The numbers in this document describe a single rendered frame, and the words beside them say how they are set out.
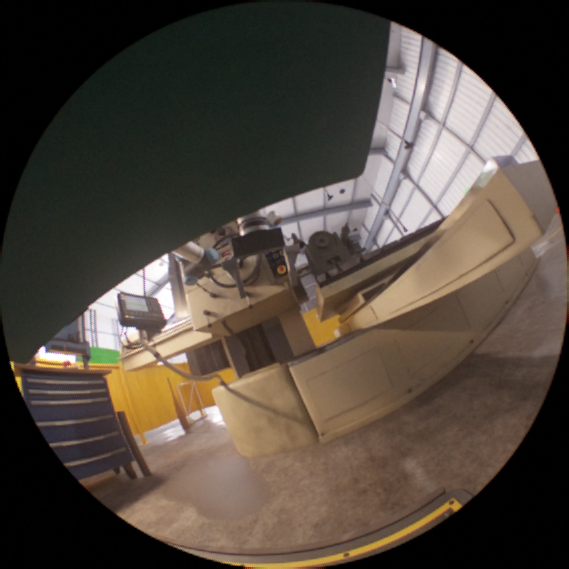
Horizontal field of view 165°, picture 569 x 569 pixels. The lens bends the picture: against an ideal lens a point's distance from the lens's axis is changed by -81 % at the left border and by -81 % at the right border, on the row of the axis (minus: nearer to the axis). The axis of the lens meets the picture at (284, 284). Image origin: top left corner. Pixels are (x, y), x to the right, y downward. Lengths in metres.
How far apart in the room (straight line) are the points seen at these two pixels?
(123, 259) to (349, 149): 0.18
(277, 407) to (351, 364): 0.55
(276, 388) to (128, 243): 1.26
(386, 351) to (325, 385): 0.45
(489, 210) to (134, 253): 0.41
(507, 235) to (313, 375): 1.20
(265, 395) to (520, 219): 1.39
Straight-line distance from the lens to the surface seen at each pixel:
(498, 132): 7.54
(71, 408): 1.76
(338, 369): 1.29
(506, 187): 0.33
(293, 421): 1.39
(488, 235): 0.36
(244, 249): 0.48
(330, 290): 1.12
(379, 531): 0.39
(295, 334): 1.90
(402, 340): 1.39
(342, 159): 0.15
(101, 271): 0.18
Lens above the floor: 0.64
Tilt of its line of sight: 19 degrees up
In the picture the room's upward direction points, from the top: 24 degrees counter-clockwise
